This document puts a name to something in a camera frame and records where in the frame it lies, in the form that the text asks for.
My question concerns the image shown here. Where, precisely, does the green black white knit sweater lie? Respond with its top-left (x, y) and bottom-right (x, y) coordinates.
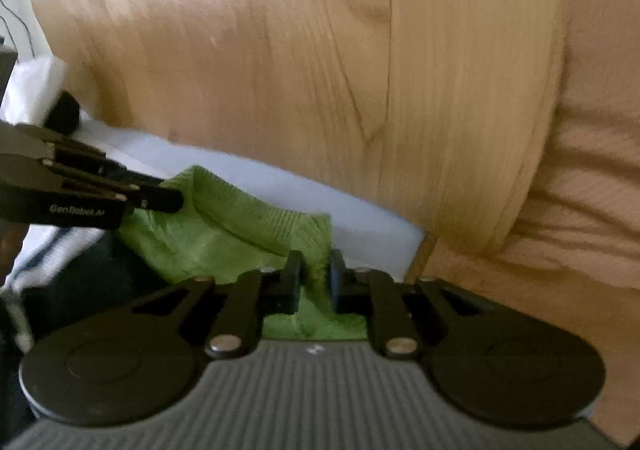
top-left (0, 165), bottom-right (371, 431)

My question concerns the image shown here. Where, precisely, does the black cloth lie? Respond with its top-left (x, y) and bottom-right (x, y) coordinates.
top-left (44, 92), bottom-right (82, 133)

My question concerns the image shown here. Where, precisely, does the white cloth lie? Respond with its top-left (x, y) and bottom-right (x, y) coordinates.
top-left (0, 55), bottom-right (96, 131)

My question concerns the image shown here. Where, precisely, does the brown cushion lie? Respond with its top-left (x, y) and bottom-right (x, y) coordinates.
top-left (415, 0), bottom-right (640, 446)

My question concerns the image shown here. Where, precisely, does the thin black cable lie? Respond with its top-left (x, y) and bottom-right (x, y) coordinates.
top-left (0, 0), bottom-right (36, 58)

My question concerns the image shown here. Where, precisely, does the wooden headboard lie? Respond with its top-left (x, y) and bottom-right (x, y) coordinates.
top-left (20, 0), bottom-right (568, 281)

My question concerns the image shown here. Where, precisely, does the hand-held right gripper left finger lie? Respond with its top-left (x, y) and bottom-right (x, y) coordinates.
top-left (119, 250), bottom-right (304, 361)

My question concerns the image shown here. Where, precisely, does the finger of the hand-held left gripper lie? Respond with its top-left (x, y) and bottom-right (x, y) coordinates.
top-left (51, 164), bottom-right (186, 213)
top-left (19, 123), bottom-right (167, 189)

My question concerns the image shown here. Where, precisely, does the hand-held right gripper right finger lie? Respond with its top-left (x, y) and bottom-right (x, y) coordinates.
top-left (328, 249), bottom-right (502, 361)

